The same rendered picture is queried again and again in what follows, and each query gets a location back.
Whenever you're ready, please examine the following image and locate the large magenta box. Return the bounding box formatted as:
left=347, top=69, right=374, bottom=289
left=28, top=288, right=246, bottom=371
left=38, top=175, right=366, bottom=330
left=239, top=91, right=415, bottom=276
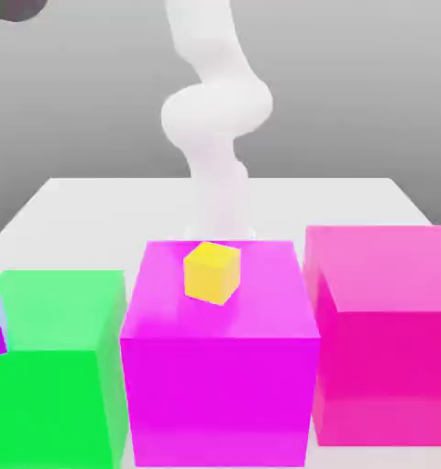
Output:
left=119, top=239, right=322, bottom=469

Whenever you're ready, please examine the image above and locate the small yellow cube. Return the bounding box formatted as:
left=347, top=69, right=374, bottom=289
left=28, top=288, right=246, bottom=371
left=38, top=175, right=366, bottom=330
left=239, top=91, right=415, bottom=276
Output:
left=182, top=240, right=242, bottom=307

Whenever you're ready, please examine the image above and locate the large green box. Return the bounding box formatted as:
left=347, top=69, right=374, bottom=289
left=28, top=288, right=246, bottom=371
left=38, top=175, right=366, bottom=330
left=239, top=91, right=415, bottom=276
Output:
left=0, top=269, right=129, bottom=469

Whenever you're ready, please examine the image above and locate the large pink box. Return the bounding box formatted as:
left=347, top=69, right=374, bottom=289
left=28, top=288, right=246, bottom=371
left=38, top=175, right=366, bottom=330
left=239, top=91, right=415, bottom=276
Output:
left=302, top=224, right=441, bottom=447

